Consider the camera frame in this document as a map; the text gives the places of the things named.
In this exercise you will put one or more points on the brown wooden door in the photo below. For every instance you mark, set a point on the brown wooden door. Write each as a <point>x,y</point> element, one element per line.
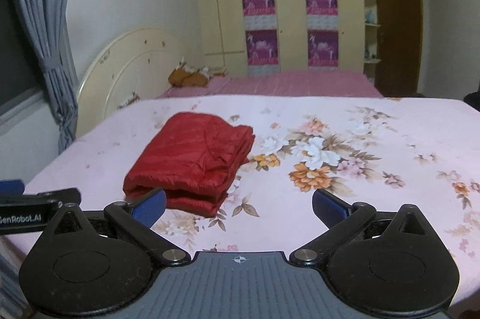
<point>399,30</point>

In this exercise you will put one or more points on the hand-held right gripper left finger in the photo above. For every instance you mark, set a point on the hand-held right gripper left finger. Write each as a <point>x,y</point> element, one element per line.
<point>150,208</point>

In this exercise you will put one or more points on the dark window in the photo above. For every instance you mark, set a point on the dark window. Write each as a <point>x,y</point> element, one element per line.
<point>15,60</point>

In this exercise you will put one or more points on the red puffer jacket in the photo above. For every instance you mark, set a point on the red puffer jacket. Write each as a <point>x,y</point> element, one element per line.
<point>191,161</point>

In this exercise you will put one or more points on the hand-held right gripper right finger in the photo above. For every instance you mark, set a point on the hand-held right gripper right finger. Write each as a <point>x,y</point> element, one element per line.
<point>330,208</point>

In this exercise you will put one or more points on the grey curtain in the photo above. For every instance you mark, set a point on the grey curtain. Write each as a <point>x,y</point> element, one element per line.
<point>48,41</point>

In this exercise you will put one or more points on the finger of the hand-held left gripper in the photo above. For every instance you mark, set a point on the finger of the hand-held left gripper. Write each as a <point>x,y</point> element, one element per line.
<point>48,196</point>
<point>11,187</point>

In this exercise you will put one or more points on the brown woven bag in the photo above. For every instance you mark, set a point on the brown woven bag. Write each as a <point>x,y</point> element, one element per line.
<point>185,77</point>

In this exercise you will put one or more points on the open corner shelf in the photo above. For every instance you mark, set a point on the open corner shelf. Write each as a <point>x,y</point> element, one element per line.
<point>371,37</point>

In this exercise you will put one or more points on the cream round headboard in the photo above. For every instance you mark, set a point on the cream round headboard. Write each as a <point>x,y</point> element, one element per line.
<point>120,71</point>

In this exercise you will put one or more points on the pale blue ornament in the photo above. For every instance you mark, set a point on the pale blue ornament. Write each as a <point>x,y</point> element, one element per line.
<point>370,16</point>

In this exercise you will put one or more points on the pink striped bed sheet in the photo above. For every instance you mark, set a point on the pink striped bed sheet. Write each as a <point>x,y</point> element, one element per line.
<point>292,84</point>

